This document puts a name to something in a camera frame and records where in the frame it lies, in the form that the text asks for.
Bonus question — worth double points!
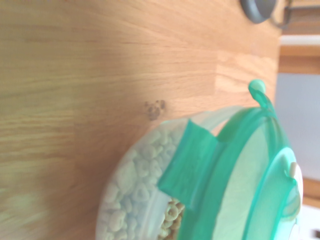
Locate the green translucent container lid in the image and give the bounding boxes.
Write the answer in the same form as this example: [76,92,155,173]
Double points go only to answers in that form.
[156,79,305,240]

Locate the clear plastic food bowl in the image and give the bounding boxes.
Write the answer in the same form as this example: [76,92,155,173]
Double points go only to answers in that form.
[94,106,251,240]

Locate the dark round stand base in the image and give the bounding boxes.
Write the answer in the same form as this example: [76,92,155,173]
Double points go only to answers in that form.
[239,0,278,25]

